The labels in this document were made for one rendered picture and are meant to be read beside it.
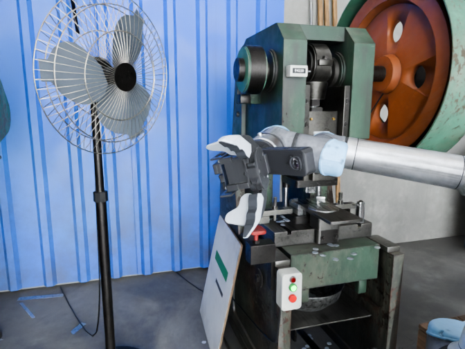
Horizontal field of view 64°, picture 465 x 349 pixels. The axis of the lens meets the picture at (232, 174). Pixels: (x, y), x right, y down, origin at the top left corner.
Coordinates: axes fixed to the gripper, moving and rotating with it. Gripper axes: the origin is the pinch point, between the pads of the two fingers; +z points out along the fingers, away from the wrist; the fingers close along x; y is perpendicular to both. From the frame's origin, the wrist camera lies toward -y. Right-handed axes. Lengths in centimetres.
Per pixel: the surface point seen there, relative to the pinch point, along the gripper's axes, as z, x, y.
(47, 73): -47, 32, 73
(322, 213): -89, -41, 6
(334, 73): -113, 9, -6
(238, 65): -92, 21, 27
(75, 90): -54, 25, 71
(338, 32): -115, 24, -9
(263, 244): -67, -42, 24
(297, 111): -94, -1, 8
